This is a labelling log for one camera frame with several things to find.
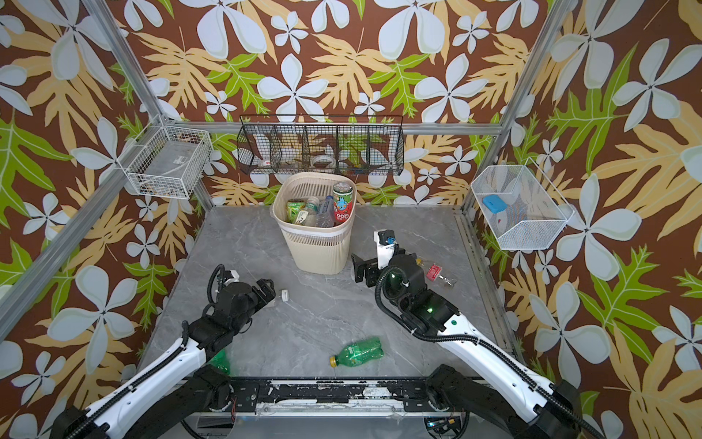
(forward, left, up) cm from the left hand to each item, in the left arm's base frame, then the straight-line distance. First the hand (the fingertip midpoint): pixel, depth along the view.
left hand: (266, 285), depth 83 cm
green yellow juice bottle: (+23, -7, +12) cm, 27 cm away
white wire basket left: (+33, +33, +22) cm, 52 cm away
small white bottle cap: (0, -4, -8) cm, 9 cm away
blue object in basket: (+22, -72, +14) cm, 77 cm away
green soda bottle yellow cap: (-18, -29, -6) cm, 34 cm away
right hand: (+2, -30, +16) cm, 34 cm away
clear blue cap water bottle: (+18, -18, +12) cm, 28 cm away
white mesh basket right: (+15, -80, +18) cm, 84 cm away
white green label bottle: (+22, -13, +12) cm, 28 cm away
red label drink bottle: (+20, -24, +20) cm, 37 cm away
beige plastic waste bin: (+13, -13, +1) cm, 18 cm away
